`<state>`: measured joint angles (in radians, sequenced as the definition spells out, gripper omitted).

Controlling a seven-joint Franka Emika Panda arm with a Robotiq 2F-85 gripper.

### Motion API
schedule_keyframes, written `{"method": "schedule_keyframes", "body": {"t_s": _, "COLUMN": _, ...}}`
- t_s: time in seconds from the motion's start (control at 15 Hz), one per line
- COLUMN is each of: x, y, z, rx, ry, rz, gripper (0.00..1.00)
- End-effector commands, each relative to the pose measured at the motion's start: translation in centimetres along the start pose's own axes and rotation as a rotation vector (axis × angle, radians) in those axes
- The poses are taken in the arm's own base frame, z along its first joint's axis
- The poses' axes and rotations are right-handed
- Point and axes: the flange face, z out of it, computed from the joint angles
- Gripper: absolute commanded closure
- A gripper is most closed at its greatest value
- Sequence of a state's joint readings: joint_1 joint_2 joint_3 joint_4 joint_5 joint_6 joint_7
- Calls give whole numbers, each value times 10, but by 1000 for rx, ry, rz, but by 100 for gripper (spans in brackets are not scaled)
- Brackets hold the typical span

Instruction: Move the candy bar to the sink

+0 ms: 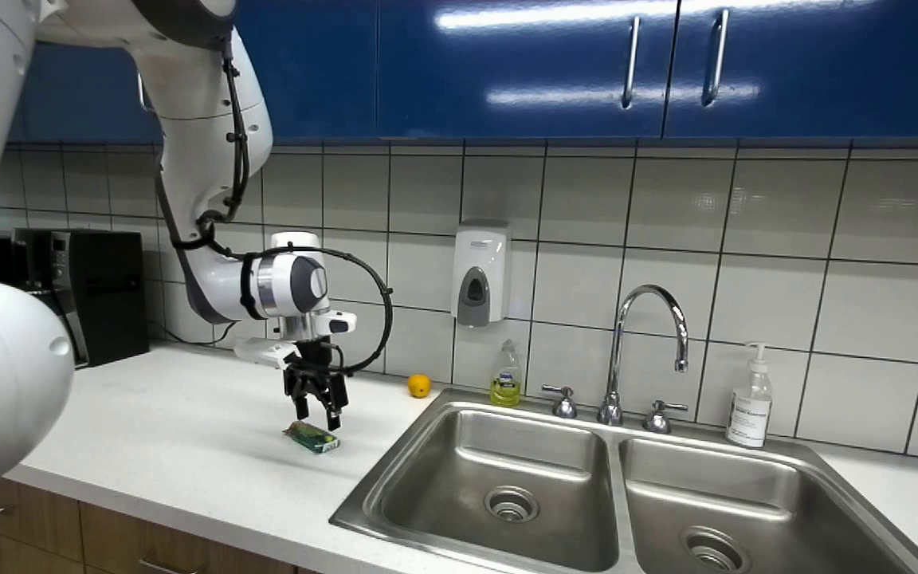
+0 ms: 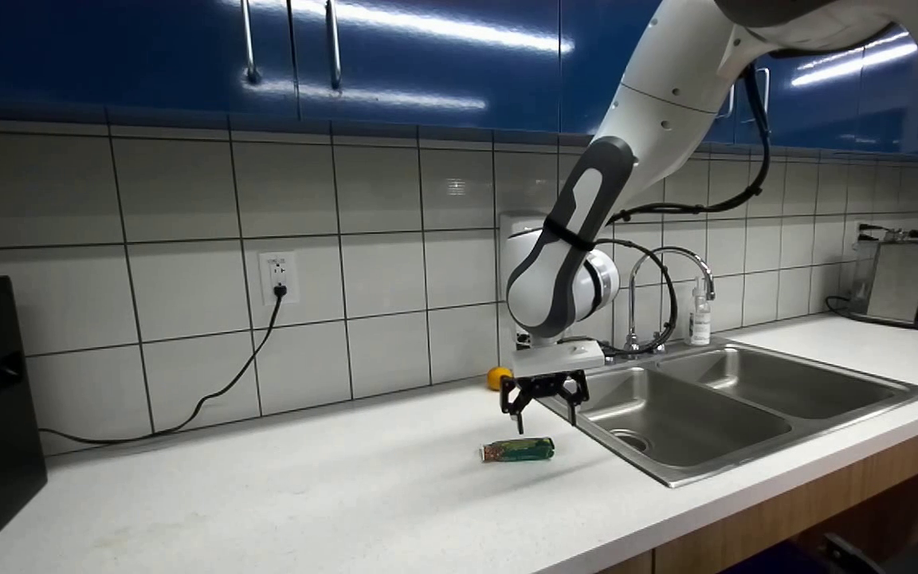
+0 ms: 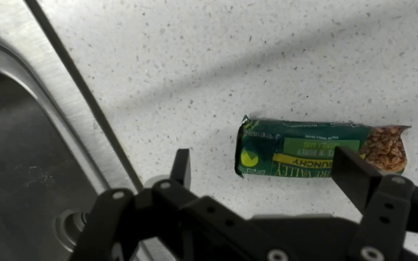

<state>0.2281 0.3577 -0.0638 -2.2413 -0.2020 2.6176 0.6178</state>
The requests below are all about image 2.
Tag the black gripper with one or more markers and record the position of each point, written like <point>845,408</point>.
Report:
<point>542,385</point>

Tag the green candy bar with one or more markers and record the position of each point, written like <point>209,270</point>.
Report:
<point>518,450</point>

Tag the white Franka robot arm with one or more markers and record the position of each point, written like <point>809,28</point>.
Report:
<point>683,96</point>

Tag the stainless steel double sink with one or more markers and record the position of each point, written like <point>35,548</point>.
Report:
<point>692,426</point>

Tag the chrome faucet knob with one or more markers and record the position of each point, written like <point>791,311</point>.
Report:
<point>658,343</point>

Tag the white pump soap bottle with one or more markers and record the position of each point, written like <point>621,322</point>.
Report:
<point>703,328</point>

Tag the chrome gooseneck faucet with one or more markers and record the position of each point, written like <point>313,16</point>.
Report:
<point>700,261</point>

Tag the wooden lower cabinet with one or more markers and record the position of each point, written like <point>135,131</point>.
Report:
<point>798,511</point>

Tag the black chair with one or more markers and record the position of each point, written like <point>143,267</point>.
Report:
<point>853,555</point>

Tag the stainless steel countertop appliance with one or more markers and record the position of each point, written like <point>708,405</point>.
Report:
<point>899,283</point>

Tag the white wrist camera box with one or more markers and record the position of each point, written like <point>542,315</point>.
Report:
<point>560,356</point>

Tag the white wall power outlet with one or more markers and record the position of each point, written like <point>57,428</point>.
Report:
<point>271,267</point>

